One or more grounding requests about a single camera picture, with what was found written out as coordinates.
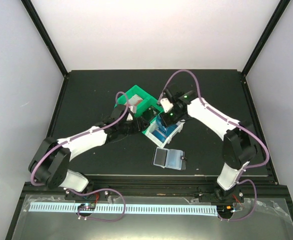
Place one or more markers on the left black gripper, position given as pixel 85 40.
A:
pixel 139 126

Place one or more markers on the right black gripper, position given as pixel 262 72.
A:
pixel 167 122

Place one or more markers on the blue credit card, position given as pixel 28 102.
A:
pixel 160 125

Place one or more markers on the green double compartment bin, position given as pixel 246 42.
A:
pixel 142 104

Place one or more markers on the white plastic card bin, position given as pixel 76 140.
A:
pixel 158 143

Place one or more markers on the clear sleeve card holder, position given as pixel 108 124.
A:
pixel 175 160

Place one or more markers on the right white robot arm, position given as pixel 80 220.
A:
pixel 238 148

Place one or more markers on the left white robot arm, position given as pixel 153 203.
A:
pixel 50 164

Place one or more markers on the blue cards in bin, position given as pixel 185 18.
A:
pixel 163 136

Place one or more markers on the red and white cards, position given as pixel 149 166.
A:
pixel 133 102

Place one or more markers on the left circuit board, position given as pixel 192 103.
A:
pixel 86 207

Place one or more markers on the circuit board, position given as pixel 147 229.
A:
pixel 225 209
pixel 86 207

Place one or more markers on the right circuit board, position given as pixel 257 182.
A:
pixel 225 209

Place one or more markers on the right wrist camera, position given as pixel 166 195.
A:
pixel 169 97

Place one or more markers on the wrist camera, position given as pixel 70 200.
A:
pixel 169 97
pixel 122 113

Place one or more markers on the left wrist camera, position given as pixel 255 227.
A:
pixel 122 113

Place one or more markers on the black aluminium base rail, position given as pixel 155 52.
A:
pixel 204 188

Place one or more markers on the white slotted cable duct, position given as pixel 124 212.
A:
pixel 142 209

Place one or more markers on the right black frame post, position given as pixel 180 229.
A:
pixel 269 28

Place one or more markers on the black frame post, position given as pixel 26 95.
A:
pixel 34 16
pixel 269 28

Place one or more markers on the left black frame post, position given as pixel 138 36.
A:
pixel 34 16

